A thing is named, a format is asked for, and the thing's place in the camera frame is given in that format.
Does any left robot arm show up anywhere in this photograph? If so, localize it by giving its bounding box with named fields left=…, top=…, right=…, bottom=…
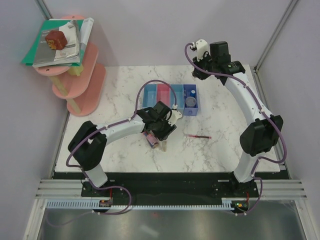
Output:
left=66, top=101, right=182, bottom=197

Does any pink drawer box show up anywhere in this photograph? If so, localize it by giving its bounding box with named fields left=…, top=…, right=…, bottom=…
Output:
left=156, top=83, right=171, bottom=107

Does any pink glue stick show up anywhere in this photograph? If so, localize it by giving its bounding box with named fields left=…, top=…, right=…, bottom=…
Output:
left=143, top=132, right=158, bottom=147

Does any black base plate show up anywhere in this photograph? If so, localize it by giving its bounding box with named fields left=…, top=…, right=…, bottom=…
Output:
left=53, top=170, right=289, bottom=205

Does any small clear ruler case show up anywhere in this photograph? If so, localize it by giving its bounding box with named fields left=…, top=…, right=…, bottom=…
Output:
left=161, top=140, right=167, bottom=152

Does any sky blue drawer box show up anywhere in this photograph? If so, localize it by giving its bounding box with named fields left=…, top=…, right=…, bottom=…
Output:
left=169, top=84, right=185, bottom=115

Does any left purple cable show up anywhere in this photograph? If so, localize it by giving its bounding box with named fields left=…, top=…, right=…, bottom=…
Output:
left=46, top=79, right=179, bottom=228

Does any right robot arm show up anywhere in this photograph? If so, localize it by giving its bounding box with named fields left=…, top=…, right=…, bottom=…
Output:
left=184, top=39, right=284, bottom=197

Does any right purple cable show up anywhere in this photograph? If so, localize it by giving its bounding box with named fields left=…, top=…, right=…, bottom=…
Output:
left=183, top=42, right=288, bottom=217

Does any aluminium rail frame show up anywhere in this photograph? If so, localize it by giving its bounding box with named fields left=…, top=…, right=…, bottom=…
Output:
left=22, top=109, right=310, bottom=240

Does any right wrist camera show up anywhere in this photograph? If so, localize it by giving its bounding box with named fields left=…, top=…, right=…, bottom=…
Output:
left=190, top=39, right=210, bottom=62

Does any grey manual booklet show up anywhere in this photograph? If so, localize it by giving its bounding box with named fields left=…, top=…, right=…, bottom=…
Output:
left=32, top=23, right=80, bottom=68

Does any red pen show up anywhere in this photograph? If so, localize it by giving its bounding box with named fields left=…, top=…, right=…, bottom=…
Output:
left=185, top=134, right=212, bottom=139

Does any green folder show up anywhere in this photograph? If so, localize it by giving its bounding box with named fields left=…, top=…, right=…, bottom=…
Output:
left=22, top=18, right=85, bottom=68

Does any light blue drawer box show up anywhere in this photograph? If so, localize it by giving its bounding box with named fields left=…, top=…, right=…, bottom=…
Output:
left=142, top=84, right=157, bottom=109

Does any clear jar of paper clips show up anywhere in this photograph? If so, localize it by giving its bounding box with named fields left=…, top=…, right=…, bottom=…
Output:
left=185, top=96, right=197, bottom=108

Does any purple drawer box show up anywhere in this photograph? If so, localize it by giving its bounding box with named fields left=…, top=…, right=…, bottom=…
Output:
left=183, top=84, right=199, bottom=116

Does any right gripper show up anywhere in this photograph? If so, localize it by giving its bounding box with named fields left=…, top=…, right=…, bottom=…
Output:
left=192, top=52, right=217, bottom=81

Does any white cable duct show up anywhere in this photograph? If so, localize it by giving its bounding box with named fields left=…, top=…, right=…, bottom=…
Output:
left=46, top=199, right=248, bottom=211

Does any red brown cube box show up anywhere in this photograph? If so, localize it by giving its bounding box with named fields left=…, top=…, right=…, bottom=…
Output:
left=45, top=30, right=68, bottom=51

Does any pink tiered shelf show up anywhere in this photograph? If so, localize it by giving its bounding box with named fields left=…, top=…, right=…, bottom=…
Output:
left=33, top=14, right=107, bottom=118

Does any purple cable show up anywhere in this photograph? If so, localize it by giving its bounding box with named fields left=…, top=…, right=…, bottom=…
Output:
left=183, top=42, right=288, bottom=217
left=46, top=79, right=179, bottom=228

